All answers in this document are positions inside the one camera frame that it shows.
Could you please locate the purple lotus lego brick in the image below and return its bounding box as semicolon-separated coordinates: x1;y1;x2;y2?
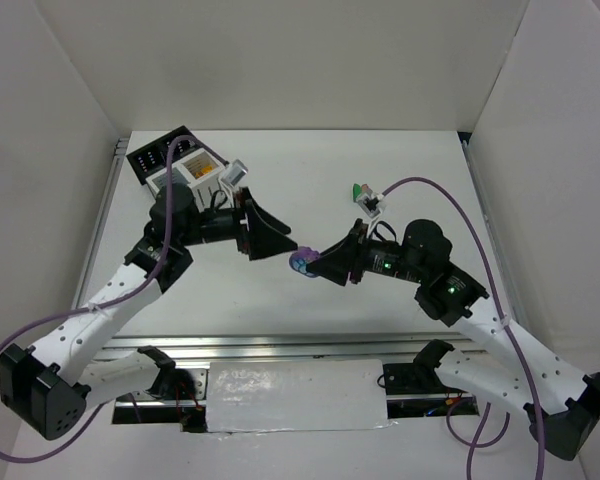
289;246;320;278

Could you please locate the yellow rounded lego brick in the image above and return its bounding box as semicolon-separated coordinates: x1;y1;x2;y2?
194;165;214;179

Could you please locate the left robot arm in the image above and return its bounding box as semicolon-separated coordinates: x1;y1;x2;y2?
0;184;297;440

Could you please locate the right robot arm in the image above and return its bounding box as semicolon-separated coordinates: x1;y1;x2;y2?
305;219;600;460

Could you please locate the white slotted container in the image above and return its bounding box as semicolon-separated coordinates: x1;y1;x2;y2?
170;149;225;210

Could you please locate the black slotted container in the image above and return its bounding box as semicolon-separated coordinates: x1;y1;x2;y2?
126;126;192;185

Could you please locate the white foam board front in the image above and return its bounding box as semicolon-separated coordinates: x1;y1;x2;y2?
206;359;389;433

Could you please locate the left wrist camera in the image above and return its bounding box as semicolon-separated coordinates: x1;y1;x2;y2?
219;159;249;192

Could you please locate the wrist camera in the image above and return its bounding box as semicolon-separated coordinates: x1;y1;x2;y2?
356;190;386;224
219;159;249;192

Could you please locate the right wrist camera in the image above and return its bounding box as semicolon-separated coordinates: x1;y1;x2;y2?
356;190;386;224

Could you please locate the aluminium table rail front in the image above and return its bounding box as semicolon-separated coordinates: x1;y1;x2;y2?
95;333;483;363

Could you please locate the aluminium rail left side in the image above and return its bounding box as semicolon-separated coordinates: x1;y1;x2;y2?
70;137;130;310

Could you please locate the aluminium rail right side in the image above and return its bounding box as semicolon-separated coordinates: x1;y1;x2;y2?
457;131;528;327

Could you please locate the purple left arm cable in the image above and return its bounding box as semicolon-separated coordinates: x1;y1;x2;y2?
0;135;231;464

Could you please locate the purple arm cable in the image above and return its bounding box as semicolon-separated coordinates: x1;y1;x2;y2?
0;135;231;464
379;176;549;480

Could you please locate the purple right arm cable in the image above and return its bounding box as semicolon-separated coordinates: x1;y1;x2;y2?
379;176;549;480

